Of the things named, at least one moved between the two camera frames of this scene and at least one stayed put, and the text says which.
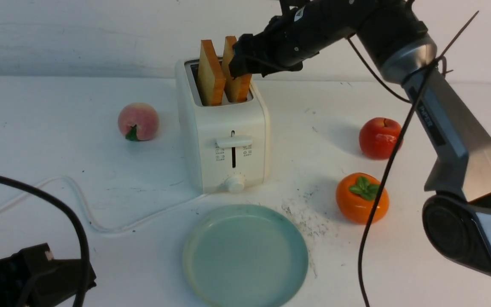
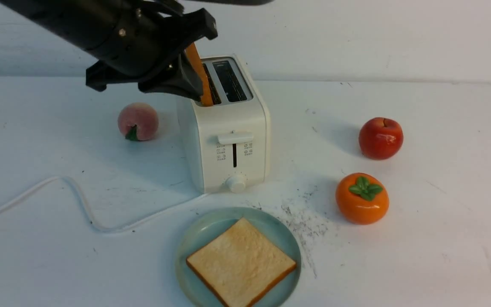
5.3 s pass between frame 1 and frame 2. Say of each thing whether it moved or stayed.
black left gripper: moved
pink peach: stayed
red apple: stayed
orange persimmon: stayed
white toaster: stayed
